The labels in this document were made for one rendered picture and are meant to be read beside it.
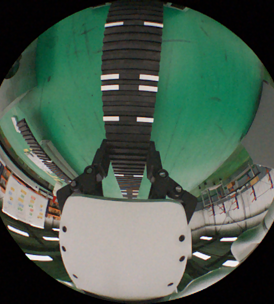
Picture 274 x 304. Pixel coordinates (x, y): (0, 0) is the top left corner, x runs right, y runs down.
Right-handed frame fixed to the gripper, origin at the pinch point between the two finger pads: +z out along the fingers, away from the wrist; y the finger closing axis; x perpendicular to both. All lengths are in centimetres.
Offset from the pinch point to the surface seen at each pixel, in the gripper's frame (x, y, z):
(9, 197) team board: -95, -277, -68
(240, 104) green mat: 9.7, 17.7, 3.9
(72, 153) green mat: -4.8, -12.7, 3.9
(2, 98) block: 11.9, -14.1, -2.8
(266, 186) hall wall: -147, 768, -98
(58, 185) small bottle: -29.5, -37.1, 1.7
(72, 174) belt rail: -13.8, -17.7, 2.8
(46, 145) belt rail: -1.0, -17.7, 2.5
